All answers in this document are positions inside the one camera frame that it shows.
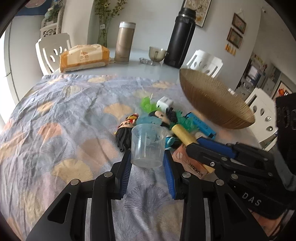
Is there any framed wall picture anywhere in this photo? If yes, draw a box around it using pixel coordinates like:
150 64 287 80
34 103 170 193
183 0 211 28

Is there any orange cardboard box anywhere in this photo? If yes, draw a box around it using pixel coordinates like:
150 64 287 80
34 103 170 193
172 144 208 179

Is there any orange tissue pack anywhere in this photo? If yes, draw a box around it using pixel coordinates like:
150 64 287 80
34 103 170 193
59 44 110 73

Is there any amber ribbed glass bowl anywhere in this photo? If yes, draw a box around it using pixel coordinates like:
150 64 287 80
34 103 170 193
179 68 255 130

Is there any crumpled foil wrapper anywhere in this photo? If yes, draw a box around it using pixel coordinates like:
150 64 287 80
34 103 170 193
139 58 156 66

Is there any blue rectangular lighter box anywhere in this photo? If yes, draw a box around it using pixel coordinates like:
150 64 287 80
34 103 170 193
185 112 216 140

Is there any cartoon boy figure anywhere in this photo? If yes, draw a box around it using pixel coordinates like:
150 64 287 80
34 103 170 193
149 108 178 129

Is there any white chair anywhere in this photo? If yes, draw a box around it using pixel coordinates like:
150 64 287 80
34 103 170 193
245 88 278 151
35 33 71 75
186 50 223 78

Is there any small framed picture lower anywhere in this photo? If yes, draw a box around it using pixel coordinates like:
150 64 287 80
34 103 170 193
227 28 243 49

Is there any small framed picture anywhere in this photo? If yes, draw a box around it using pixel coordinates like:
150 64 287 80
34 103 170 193
227 28 243 49
232 13 246 34

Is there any yellow cylinder tube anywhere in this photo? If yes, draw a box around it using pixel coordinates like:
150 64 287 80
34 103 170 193
172 123 216 174

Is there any clear plastic measuring cup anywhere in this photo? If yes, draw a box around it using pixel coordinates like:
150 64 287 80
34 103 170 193
131 123 167 168

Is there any small ceramic cup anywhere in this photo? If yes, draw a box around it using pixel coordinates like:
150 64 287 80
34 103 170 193
149 46 167 63

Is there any vase with flowers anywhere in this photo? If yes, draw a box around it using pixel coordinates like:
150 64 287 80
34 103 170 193
94 0 127 47

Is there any white chair right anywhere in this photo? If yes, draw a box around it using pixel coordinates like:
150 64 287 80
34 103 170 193
245 88 278 151

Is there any champagne tumbler bottle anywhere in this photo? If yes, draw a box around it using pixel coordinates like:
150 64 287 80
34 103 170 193
114 22 136 63

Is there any light green plastic toy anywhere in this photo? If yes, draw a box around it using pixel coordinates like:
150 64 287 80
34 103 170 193
140 96 158 113

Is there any black thermos flask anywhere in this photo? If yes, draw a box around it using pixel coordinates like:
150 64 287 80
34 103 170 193
164 8 196 69

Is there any small framed picture upper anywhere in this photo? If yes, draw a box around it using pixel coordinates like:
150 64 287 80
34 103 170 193
232 13 246 34

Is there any black-haired doll figure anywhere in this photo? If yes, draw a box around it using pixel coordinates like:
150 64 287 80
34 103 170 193
115 113 139 152

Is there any white charger cube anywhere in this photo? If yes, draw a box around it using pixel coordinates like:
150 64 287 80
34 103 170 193
156 96 174 113

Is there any patterned tablecloth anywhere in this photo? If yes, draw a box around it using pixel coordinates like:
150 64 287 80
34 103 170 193
1 75 193 240

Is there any white chair left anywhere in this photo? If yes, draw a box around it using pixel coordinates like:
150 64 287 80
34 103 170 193
35 33 71 75

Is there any dark green plastic toy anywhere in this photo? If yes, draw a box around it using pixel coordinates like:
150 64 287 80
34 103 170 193
169 110 199 133

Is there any white chair middle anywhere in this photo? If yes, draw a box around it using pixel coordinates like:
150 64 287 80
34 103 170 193
186 50 223 78

